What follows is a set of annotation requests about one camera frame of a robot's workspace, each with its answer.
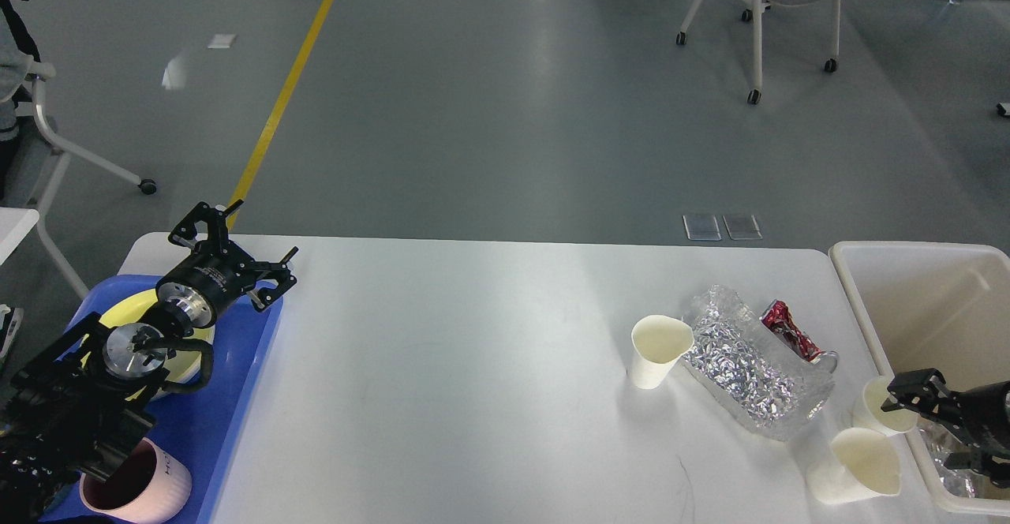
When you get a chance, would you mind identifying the aluminium foil front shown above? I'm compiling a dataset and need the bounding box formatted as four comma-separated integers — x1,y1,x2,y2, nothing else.
918,417,985,498

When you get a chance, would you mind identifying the floor socket plate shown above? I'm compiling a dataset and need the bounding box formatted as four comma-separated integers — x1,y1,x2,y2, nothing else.
683,212,722,242
722,214,762,241

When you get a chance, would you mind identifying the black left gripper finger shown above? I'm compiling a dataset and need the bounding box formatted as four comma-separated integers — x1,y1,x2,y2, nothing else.
169,198,248,260
237,246,299,313

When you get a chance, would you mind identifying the crushed red soda can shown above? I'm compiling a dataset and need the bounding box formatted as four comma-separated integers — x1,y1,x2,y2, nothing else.
761,300,840,373

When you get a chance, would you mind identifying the beige plastic bin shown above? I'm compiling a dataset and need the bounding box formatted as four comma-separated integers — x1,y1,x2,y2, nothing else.
829,241,1010,517

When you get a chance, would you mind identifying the white paper cup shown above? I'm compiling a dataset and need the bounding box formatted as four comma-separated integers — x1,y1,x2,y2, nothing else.
806,428,902,505
849,376,919,436
627,314,695,390

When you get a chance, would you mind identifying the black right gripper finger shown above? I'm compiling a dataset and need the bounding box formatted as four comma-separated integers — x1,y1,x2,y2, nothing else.
944,447,1009,488
881,369,963,426

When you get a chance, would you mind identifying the yellow plastic plate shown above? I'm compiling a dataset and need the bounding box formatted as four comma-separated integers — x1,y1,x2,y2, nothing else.
83,283,218,399

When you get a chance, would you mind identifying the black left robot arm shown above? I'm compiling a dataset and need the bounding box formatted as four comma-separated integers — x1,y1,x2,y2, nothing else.
2,200,297,523

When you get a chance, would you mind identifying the pink ceramic mug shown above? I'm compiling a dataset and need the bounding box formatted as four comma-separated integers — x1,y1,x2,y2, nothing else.
79,438,192,523

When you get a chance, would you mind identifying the left floor socket plate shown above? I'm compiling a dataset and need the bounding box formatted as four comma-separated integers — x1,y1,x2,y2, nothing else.
683,212,722,242

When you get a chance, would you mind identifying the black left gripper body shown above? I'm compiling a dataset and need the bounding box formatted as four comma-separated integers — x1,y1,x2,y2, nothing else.
156,252,256,328

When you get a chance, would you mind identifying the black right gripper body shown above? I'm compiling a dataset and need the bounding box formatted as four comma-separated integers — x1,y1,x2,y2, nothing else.
950,381,1009,462

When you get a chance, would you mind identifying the white office chair left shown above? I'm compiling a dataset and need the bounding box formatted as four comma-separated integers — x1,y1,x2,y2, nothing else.
0,3,157,300

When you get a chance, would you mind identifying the small white side table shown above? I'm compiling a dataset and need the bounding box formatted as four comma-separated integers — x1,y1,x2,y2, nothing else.
0,207,39,264

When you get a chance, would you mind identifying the blue plastic tray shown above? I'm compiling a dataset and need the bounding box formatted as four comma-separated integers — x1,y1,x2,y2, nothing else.
32,274,284,524

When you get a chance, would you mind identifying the right floor socket plate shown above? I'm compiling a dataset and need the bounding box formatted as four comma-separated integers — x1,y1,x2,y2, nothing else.
722,214,762,241

